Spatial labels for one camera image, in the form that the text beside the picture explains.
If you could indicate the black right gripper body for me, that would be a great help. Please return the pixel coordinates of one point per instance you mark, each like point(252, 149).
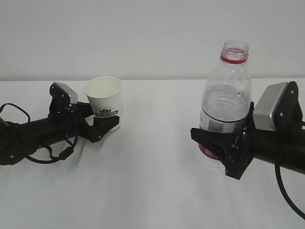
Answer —
point(238, 155)

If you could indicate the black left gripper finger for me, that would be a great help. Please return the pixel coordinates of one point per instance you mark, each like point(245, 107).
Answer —
point(104, 125)
point(84, 107)

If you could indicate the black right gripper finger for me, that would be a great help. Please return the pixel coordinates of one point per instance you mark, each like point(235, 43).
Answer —
point(250, 114)
point(219, 149)

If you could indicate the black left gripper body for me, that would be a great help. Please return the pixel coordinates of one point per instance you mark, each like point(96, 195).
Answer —
point(82, 128)

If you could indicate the white paper cup green logo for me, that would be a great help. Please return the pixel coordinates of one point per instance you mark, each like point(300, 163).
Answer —
point(105, 96)

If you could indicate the clear plastic water bottle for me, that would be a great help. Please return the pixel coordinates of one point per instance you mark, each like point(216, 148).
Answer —
point(228, 90)

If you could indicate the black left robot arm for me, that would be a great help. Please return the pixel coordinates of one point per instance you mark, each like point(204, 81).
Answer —
point(52, 139)

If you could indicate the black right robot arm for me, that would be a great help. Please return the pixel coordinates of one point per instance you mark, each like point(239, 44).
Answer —
point(273, 132)

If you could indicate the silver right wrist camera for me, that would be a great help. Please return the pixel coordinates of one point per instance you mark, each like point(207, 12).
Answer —
point(264, 111)

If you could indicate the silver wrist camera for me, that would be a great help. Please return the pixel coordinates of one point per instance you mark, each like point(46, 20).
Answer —
point(264, 111)
point(67, 91)

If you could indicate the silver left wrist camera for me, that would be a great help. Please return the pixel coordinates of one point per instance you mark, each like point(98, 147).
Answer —
point(67, 91)

